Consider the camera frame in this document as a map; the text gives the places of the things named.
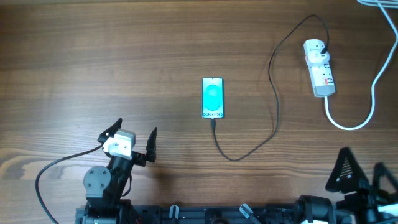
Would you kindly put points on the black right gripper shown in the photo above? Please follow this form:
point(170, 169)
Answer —
point(359, 193)

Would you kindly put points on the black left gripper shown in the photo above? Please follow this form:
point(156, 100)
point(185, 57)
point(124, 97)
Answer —
point(137, 155)

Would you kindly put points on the blue Galaxy smartphone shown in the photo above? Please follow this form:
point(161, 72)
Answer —
point(212, 98)

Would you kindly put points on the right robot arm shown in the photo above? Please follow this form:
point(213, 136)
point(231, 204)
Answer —
point(311, 208)

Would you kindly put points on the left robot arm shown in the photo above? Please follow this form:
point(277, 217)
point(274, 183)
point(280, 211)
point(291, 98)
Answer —
point(105, 185)

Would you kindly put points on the white USB charger plug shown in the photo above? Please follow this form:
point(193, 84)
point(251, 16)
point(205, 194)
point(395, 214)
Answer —
point(315, 58)

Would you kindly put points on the white power strip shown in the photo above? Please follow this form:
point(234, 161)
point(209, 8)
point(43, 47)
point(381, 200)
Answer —
point(322, 81)

